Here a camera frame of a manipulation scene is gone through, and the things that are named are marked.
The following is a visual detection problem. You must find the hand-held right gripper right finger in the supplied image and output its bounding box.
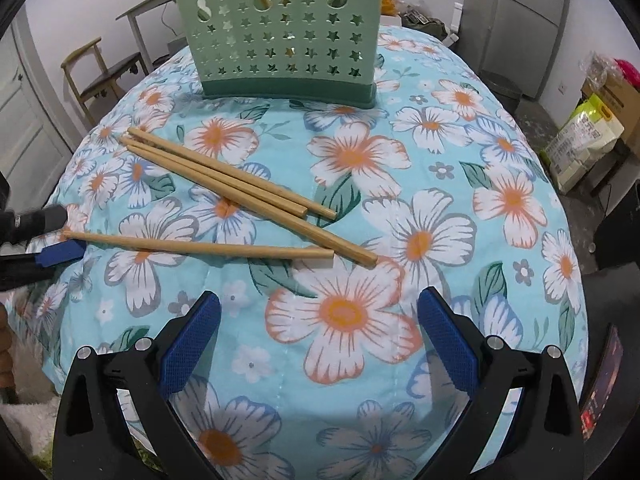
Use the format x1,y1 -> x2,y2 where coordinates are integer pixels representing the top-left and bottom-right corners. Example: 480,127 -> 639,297
419,287 -> 586,480

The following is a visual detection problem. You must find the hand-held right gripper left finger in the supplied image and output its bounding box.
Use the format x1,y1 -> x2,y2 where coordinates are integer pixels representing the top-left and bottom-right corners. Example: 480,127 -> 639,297
52,291 -> 221,480

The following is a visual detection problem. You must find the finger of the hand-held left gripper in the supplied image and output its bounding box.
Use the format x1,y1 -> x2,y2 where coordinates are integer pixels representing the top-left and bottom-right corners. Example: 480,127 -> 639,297
0,204 -> 68,248
0,240 -> 86,291

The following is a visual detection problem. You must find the green perforated utensil holder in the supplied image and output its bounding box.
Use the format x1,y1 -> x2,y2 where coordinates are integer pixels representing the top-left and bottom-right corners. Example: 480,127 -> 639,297
172,0 -> 386,111

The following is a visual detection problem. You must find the person's left hand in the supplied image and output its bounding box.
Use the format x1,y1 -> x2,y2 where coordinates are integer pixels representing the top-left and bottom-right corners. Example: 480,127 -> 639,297
0,304 -> 14,396

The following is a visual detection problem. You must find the white panel door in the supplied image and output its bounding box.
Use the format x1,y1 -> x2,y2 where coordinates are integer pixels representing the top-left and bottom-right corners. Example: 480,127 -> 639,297
0,15 -> 77,196

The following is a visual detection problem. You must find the wooden chair dark seat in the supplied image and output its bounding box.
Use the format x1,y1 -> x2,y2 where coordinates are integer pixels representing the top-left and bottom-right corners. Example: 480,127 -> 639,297
61,37 -> 147,127

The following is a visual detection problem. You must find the dark red packet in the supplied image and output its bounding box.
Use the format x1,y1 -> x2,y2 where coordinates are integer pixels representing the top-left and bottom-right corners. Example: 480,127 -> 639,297
579,324 -> 626,442

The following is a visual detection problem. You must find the floral blue blanket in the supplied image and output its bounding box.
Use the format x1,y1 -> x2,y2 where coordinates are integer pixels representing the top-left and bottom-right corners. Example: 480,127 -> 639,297
20,25 -> 591,480

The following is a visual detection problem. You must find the dark box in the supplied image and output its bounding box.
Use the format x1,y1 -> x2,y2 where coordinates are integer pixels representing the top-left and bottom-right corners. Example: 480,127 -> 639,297
592,180 -> 640,281

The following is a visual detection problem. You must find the white wooden table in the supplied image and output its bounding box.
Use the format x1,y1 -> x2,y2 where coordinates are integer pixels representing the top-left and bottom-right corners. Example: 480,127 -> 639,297
116,0 -> 182,63

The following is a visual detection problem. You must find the white green sack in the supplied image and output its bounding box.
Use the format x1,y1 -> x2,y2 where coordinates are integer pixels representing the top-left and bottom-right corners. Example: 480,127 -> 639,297
544,94 -> 627,194

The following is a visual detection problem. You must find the black trash can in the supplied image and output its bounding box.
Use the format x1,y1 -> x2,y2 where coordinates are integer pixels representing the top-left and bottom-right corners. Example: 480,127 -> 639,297
480,71 -> 524,111

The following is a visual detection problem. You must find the cardboard box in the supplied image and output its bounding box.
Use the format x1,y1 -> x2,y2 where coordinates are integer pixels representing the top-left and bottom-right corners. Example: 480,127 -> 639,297
582,52 -> 640,126

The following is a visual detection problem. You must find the white tower appliance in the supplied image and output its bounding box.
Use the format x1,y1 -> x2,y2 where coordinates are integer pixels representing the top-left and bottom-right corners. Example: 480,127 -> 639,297
446,2 -> 464,44

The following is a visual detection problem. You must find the olive green bag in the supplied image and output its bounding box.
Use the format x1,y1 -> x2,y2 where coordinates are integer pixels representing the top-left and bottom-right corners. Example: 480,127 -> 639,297
401,6 -> 447,37

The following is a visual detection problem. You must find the pink bag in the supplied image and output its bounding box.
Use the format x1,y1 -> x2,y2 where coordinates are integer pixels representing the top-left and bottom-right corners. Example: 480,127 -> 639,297
612,59 -> 640,87

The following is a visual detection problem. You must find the grey refrigerator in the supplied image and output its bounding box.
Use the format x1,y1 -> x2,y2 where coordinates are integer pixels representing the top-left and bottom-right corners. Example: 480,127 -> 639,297
465,0 -> 573,99

